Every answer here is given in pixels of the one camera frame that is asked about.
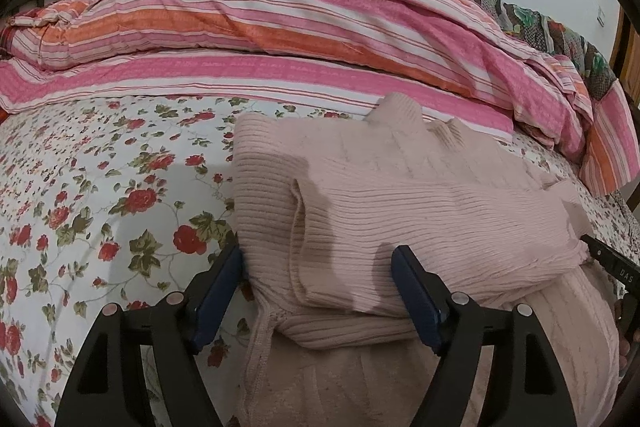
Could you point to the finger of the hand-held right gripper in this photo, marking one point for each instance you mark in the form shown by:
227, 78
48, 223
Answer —
592, 249

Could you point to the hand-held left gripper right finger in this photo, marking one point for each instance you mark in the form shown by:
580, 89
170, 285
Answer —
412, 292

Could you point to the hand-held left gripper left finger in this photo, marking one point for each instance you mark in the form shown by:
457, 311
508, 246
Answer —
220, 292

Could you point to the pink ribbed knit sweater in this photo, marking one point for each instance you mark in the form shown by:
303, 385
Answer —
400, 187

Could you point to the person's right hand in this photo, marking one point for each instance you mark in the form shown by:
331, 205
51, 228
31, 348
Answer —
626, 332

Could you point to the floral rose bedsheet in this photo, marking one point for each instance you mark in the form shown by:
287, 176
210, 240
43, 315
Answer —
100, 187

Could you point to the dark patchwork floral quilt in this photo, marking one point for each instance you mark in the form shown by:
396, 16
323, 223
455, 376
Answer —
530, 22

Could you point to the pink orange striped quilt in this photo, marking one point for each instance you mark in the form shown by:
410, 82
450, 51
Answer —
300, 7

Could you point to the brown wooden door frame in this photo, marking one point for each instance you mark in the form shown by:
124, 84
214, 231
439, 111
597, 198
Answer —
627, 62

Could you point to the white wall socket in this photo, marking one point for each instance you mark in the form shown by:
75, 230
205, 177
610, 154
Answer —
601, 16

